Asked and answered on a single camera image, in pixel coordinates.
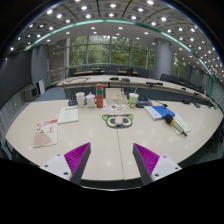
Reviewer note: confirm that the round ceiling lights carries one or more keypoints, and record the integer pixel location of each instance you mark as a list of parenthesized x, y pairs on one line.
[(84, 7)]

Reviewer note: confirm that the red drink bottle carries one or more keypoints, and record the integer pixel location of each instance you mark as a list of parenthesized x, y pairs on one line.
[(99, 96)]

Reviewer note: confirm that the cream paper booklet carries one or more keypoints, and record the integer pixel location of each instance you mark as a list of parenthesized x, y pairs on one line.
[(68, 114)]

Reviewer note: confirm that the curved wooden conference table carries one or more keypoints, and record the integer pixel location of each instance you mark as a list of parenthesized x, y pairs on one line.
[(100, 79)]

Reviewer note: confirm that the pink computer mouse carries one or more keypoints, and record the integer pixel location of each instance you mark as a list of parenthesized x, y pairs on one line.
[(118, 120)]

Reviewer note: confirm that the green-printed paper drink cup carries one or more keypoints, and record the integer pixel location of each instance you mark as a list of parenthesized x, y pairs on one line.
[(133, 100)]

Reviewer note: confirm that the dark office chairs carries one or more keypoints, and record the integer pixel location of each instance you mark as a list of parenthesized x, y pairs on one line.
[(143, 72)]

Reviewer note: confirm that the cream cardboard box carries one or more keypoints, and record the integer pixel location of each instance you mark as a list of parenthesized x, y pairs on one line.
[(115, 96)]

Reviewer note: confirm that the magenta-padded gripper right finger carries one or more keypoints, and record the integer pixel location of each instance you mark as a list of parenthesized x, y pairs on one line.
[(149, 160)]

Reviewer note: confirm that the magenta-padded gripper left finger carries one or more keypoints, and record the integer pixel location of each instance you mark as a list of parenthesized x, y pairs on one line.
[(75, 159)]

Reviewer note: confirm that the white paper cup stack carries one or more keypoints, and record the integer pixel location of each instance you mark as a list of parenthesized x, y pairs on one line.
[(80, 100)]

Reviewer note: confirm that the blue and white book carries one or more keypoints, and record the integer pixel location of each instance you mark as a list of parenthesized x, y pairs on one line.
[(160, 111)]

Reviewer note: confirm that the black handheld microphone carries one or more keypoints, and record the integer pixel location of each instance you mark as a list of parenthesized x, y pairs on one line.
[(168, 119)]

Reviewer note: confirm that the white lidded ceramic mug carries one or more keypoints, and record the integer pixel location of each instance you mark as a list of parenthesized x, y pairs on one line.
[(90, 101)]

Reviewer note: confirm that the red fan-print magazine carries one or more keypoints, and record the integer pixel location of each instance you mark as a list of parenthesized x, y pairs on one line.
[(46, 133)]

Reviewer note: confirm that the black cat-face mouse pad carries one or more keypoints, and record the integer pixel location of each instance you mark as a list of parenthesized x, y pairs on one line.
[(108, 120)]

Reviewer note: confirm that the colourful sticker sheet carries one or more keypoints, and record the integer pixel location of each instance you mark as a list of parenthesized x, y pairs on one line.
[(113, 107)]

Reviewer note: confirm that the white paper sheets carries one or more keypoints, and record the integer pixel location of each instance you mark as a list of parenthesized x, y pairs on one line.
[(183, 123)]

